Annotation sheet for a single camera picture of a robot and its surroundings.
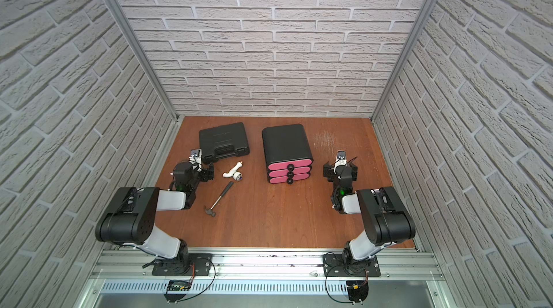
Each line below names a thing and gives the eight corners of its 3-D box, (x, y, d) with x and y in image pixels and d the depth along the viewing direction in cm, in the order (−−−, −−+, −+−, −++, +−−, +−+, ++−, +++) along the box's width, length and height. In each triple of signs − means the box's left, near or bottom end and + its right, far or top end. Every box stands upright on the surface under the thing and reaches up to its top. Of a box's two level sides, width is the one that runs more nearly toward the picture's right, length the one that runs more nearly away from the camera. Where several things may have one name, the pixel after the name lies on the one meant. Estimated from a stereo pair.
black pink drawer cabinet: (269, 188, 94) (267, 169, 81) (264, 149, 108) (261, 127, 95) (311, 181, 96) (315, 162, 83) (300, 144, 110) (303, 122, 97)
